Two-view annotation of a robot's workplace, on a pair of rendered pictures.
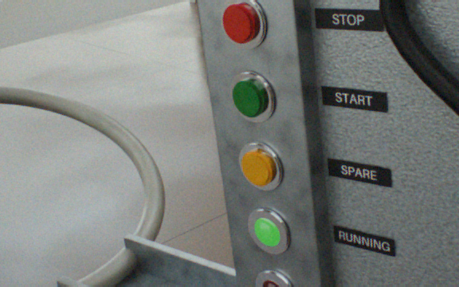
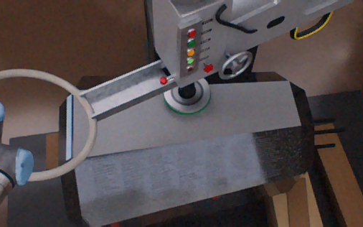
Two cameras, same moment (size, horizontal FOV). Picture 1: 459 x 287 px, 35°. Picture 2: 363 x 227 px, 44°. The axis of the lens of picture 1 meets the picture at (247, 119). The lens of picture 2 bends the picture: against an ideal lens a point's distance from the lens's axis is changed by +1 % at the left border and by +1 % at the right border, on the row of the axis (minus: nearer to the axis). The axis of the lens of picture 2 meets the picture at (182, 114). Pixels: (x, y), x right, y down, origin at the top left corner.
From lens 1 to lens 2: 135 cm
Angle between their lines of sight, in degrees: 63
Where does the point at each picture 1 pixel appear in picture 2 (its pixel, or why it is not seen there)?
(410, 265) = (211, 48)
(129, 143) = (26, 72)
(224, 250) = not seen: outside the picture
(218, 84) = (183, 44)
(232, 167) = (183, 56)
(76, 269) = not seen: outside the picture
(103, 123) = (8, 74)
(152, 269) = (92, 95)
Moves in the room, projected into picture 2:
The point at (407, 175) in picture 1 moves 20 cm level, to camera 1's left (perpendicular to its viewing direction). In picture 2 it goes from (213, 36) to (192, 81)
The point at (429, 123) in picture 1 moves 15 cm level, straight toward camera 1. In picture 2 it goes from (217, 28) to (255, 49)
